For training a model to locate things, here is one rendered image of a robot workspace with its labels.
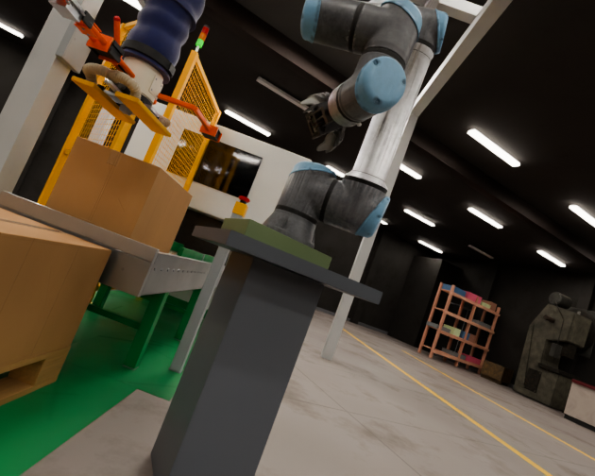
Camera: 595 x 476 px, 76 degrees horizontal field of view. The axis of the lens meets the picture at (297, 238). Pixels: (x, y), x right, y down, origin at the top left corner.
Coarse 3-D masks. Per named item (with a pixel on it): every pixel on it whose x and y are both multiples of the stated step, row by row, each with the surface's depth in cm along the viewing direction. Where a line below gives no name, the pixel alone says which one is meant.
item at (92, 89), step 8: (72, 80) 147; (80, 80) 146; (88, 88) 149; (96, 88) 148; (104, 88) 157; (96, 96) 156; (104, 96) 153; (104, 104) 163; (112, 104) 160; (120, 104) 170; (112, 112) 172; (120, 112) 167; (128, 120) 174
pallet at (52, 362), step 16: (48, 352) 134; (64, 352) 145; (0, 368) 111; (16, 368) 133; (32, 368) 133; (48, 368) 138; (0, 384) 126; (16, 384) 129; (32, 384) 132; (0, 400) 117
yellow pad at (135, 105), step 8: (120, 96) 145; (128, 96) 144; (128, 104) 150; (136, 104) 146; (136, 112) 157; (144, 112) 153; (144, 120) 164; (152, 120) 160; (152, 128) 173; (160, 128) 168; (168, 136) 176
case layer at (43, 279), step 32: (0, 224) 106; (32, 224) 137; (0, 256) 96; (32, 256) 107; (64, 256) 122; (96, 256) 142; (0, 288) 100; (32, 288) 113; (64, 288) 129; (0, 320) 104; (32, 320) 118; (64, 320) 137; (0, 352) 109; (32, 352) 125
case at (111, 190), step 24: (96, 144) 169; (72, 168) 167; (96, 168) 168; (120, 168) 168; (144, 168) 168; (72, 192) 166; (96, 192) 166; (120, 192) 167; (144, 192) 167; (168, 192) 188; (96, 216) 165; (120, 216) 166; (144, 216) 172; (168, 216) 201; (144, 240) 182; (168, 240) 215
